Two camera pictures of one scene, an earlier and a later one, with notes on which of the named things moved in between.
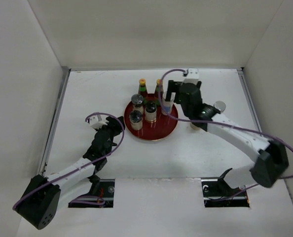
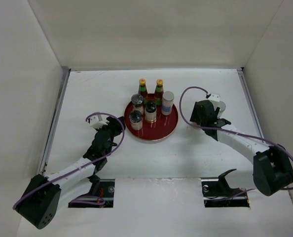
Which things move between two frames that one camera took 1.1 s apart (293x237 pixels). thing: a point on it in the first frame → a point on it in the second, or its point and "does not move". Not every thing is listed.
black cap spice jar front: (150, 111) does not move
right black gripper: (172, 88) → (193, 118)
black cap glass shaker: (135, 118) does not move
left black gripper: (114, 125) does not move
